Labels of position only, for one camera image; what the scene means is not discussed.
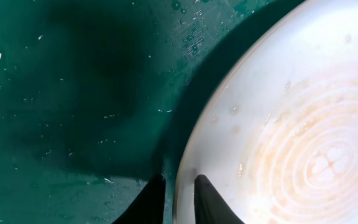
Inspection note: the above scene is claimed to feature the teal plastic tray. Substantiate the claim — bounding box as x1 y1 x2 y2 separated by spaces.
0 0 298 223

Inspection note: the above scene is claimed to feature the light blue plate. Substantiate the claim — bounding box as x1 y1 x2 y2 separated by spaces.
173 0 358 223

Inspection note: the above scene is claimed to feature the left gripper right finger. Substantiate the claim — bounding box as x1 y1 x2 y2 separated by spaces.
194 174 244 224

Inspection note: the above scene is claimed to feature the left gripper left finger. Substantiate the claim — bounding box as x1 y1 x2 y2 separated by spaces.
112 174 166 224

